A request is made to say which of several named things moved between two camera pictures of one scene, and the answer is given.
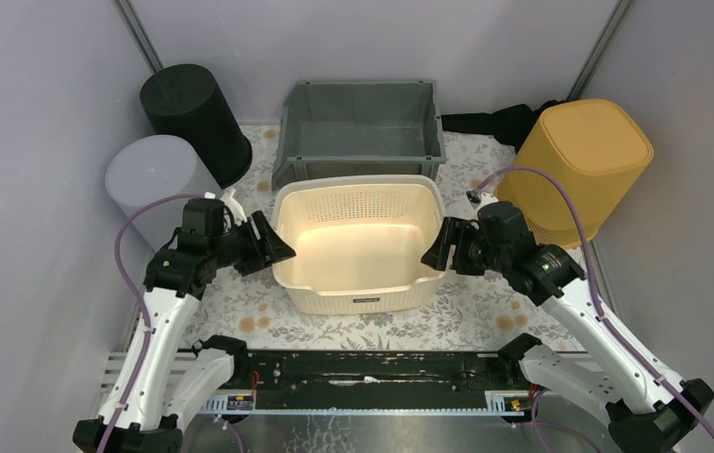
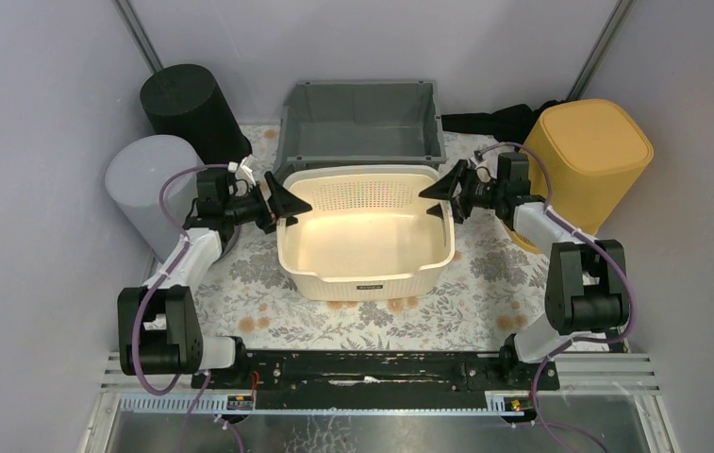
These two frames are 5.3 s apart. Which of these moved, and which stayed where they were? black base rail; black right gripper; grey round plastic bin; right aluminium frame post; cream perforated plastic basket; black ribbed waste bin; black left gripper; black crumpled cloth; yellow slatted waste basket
Moved: black right gripper; cream perforated plastic basket; black left gripper
Stayed: yellow slatted waste basket; black base rail; right aluminium frame post; black crumpled cloth; grey round plastic bin; black ribbed waste bin
